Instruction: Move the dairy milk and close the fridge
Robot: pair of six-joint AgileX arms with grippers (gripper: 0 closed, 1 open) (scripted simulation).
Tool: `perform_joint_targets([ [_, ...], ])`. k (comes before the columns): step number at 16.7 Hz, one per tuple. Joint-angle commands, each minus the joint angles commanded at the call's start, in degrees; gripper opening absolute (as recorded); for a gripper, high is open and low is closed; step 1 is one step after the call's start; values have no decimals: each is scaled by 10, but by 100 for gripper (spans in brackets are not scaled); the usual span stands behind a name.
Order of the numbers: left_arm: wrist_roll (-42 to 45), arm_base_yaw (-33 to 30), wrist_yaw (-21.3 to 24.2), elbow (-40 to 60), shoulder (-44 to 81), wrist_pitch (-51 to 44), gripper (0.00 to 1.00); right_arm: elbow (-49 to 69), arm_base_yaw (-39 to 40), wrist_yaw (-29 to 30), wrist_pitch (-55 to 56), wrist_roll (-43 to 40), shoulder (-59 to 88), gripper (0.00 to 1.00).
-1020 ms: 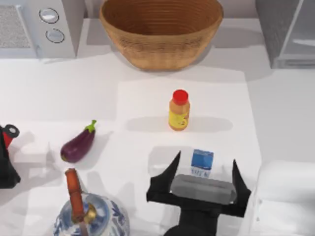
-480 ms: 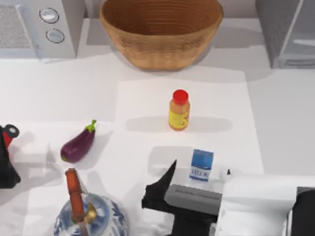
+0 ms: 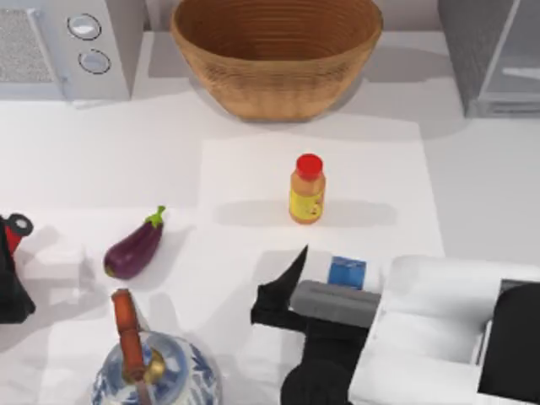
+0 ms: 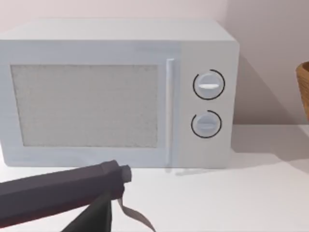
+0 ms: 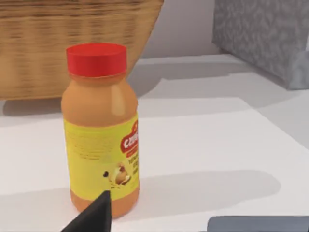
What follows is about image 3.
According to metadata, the blue box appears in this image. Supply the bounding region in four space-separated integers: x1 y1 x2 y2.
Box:
327 256 367 291

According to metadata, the pale grey rounded box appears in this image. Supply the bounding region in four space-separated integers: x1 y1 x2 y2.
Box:
289 279 382 331

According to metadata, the orange bottle with red cap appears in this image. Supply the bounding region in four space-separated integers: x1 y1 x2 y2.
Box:
289 154 327 226

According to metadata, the blue and white teapot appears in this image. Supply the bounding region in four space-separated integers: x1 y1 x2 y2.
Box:
91 288 224 405

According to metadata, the purple eggplant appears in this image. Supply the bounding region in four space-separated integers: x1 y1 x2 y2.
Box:
103 205 167 281

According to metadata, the woven wooden basket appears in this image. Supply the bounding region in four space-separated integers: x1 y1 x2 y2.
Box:
170 0 384 123

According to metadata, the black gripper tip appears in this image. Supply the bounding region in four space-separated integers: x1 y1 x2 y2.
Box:
0 246 37 327

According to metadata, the red bottle with black cap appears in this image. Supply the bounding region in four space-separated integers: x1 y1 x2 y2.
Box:
0 212 35 259

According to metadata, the pale microwave oven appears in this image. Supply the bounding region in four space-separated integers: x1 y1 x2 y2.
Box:
0 0 148 103

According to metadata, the small microwave knob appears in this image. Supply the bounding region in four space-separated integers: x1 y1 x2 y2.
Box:
77 48 112 76

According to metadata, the large microwave knob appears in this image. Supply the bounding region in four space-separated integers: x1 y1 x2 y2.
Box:
67 13 104 42

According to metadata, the microwave door with mesh window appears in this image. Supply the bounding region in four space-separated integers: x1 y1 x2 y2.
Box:
0 0 69 100

